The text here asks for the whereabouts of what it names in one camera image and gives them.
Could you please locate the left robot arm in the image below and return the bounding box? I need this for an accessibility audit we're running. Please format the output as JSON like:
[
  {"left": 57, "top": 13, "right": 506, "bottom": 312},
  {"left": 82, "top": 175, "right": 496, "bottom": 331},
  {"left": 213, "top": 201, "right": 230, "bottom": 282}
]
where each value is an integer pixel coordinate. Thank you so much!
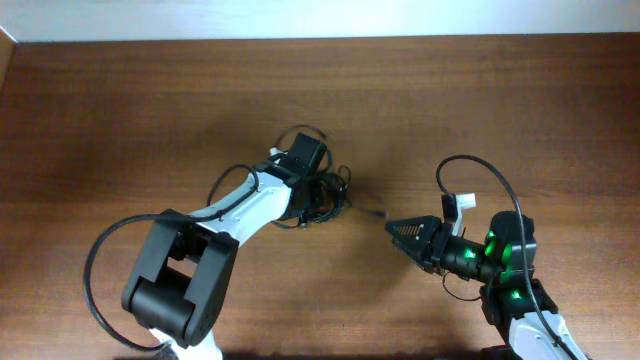
[{"left": 121, "top": 133, "right": 329, "bottom": 359}]

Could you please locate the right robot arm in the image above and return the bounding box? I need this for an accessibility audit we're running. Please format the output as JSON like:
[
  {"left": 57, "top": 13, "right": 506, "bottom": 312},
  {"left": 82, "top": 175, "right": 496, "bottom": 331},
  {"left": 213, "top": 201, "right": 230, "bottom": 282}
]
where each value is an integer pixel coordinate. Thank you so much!
[{"left": 384, "top": 211, "right": 586, "bottom": 359}]

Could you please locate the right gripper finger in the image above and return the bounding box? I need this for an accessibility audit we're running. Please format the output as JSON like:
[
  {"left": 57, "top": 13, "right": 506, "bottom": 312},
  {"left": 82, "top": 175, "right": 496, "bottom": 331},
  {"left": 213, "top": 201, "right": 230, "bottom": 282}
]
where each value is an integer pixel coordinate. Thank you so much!
[
  {"left": 384, "top": 215, "right": 442, "bottom": 245},
  {"left": 393, "top": 242, "right": 424, "bottom": 265}
]

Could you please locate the black cable bundle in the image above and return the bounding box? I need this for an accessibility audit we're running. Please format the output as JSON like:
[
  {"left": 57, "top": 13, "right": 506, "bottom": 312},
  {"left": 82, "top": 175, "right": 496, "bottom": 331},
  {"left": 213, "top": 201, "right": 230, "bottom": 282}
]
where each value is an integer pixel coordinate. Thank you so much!
[{"left": 272, "top": 124, "right": 354, "bottom": 231}]

